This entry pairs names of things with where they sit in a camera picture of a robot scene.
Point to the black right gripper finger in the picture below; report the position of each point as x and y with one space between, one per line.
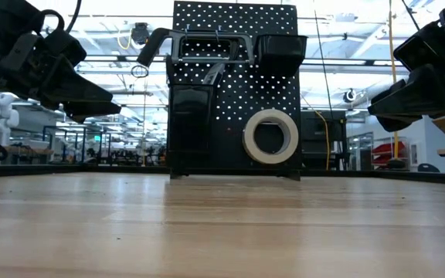
419 96
396 123

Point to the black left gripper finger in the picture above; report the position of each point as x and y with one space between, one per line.
91 110
72 89

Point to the grey spirit level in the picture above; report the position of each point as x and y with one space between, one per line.
214 75

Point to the white tape roll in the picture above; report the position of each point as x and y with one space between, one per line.
249 135

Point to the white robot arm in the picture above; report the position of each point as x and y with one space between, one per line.
0 116

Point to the silver J-shaped peg hook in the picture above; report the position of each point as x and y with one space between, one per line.
218 34
187 32

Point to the red storage bins shelf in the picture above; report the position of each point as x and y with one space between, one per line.
388 148

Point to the black round puck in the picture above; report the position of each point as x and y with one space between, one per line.
396 164

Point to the small black hanging device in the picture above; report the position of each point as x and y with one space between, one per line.
349 95

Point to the black chair back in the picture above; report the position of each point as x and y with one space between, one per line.
428 168

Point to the black cabinet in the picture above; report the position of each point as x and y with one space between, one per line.
315 135

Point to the black ceiling-mounted device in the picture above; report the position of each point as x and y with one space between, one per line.
140 34

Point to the tall narrow black bin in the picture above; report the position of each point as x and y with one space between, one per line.
189 123

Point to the wide black bin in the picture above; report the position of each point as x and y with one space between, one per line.
280 54

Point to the black perforated pegboard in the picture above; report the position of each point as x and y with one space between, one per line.
245 96

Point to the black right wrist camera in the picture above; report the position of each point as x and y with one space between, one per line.
415 44

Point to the small silver bracket hook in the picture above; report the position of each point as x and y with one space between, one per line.
270 123

